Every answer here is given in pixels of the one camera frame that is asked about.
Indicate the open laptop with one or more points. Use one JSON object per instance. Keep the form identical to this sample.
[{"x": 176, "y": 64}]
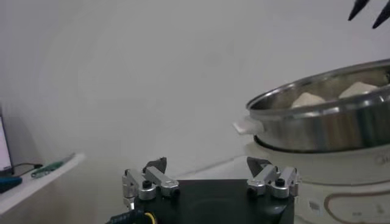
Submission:
[{"x": 3, "y": 149}]

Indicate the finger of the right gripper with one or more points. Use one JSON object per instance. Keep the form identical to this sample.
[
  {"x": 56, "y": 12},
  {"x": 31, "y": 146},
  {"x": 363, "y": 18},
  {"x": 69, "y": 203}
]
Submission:
[
  {"x": 384, "y": 13},
  {"x": 359, "y": 6}
]

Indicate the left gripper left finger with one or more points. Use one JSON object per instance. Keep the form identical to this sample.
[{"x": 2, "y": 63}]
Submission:
[{"x": 152, "y": 179}]

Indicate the white steamed baozi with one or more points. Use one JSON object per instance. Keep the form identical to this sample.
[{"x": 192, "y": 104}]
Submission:
[
  {"x": 306, "y": 101},
  {"x": 358, "y": 90}
]

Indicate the blue computer mouse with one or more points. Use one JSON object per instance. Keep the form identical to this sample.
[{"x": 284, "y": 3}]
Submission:
[{"x": 9, "y": 184}]

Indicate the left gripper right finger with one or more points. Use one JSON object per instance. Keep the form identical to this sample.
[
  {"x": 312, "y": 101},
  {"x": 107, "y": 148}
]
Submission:
[{"x": 271, "y": 179}]

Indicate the white side table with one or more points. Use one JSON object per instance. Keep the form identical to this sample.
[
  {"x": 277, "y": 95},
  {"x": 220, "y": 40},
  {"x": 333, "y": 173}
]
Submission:
[{"x": 45, "y": 182}]

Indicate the perforated steel steamer basket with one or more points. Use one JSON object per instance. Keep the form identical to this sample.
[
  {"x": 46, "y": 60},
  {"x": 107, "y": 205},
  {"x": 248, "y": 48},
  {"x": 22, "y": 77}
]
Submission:
[{"x": 320, "y": 131}]

